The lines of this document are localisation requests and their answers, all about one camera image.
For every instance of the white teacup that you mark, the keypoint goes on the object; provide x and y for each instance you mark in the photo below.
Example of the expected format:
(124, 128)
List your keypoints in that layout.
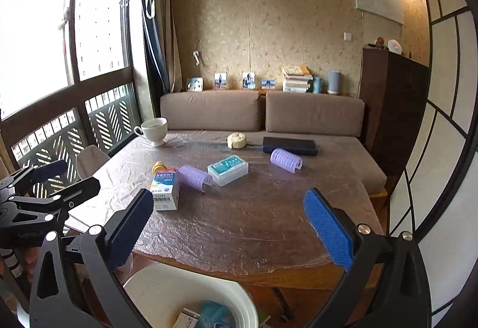
(152, 130)

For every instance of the small landscape photo print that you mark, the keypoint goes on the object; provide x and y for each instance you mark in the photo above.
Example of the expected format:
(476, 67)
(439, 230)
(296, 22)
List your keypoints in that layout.
(268, 83)

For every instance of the brown sofa back cushion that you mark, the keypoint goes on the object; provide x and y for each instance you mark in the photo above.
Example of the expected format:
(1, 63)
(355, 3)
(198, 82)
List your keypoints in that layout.
(313, 113)
(209, 111)

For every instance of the stack of books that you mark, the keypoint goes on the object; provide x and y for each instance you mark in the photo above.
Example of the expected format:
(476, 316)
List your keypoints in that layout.
(297, 78)

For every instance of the white panel sliding door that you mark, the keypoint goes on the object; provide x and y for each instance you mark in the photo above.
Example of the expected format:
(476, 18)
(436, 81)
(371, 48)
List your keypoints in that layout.
(448, 89)

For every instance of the white wall switch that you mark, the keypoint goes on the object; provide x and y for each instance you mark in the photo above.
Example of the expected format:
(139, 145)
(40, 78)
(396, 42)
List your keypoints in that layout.
(348, 36)

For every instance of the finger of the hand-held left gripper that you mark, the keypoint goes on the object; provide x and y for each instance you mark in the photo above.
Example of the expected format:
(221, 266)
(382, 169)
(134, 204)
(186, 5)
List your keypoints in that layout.
(80, 189)
(52, 168)

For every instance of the white plastic bin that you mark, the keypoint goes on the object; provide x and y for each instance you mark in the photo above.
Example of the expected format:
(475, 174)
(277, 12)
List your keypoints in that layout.
(168, 287)

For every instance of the standing photo print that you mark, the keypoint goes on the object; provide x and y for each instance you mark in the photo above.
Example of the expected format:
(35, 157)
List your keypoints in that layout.
(220, 80)
(248, 80)

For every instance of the dark blue case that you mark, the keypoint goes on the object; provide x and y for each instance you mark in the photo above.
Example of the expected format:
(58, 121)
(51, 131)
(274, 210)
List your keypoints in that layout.
(289, 146)

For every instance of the rounded photo frame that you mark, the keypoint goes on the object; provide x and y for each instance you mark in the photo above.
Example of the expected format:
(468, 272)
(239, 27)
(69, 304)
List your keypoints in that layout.
(194, 84)

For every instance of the dark window railing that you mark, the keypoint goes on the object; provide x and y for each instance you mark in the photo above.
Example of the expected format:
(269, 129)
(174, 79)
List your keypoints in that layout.
(56, 137)

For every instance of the cream round roll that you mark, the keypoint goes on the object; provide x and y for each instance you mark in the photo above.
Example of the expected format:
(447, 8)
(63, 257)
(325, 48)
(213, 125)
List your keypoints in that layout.
(236, 141)

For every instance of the white round ornament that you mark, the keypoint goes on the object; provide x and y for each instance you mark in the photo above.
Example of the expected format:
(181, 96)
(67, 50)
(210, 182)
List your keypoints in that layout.
(394, 46)

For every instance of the clear plastic box teal label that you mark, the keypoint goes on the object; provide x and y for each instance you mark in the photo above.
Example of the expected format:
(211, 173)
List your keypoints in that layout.
(228, 169)

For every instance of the small orange dark figure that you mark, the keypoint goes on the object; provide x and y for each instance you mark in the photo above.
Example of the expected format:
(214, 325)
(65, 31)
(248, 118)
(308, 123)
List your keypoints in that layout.
(380, 40)

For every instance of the white blue medicine box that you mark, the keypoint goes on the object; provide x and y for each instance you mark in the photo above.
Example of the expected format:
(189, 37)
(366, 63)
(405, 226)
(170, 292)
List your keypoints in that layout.
(165, 190)

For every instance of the beige curtain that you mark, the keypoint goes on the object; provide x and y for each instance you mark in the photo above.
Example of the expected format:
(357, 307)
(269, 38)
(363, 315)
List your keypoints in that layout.
(160, 33)

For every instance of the light blue plastic bag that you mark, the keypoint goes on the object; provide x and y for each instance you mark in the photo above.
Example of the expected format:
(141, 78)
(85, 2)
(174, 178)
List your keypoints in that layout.
(214, 313)

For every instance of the grey blue cylinder speaker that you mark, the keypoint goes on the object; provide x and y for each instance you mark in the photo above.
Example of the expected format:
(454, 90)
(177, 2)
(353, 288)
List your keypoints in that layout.
(334, 81)

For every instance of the white wall hook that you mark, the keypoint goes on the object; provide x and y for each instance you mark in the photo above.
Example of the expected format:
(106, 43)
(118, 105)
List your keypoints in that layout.
(196, 57)

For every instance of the yellow bottle cap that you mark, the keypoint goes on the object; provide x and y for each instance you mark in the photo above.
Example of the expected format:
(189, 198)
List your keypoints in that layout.
(158, 165)

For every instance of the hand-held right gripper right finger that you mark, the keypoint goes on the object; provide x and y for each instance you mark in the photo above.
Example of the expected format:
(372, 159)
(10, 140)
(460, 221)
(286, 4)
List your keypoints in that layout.
(328, 227)

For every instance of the teal cylinder container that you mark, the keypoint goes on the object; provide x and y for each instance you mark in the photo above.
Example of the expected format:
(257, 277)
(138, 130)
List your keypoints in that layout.
(317, 85)

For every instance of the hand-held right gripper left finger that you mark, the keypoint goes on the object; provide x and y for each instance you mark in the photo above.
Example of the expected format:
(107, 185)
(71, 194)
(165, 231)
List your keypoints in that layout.
(130, 223)

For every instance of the dark wooden cabinet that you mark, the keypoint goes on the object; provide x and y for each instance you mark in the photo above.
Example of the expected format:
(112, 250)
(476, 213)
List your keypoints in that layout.
(396, 104)

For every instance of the purple hair roller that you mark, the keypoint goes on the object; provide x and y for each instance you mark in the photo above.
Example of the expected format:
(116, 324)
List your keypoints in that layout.
(285, 160)
(196, 178)

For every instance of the small white blue box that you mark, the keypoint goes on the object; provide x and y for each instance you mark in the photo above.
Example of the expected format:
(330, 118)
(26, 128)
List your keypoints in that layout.
(188, 318)

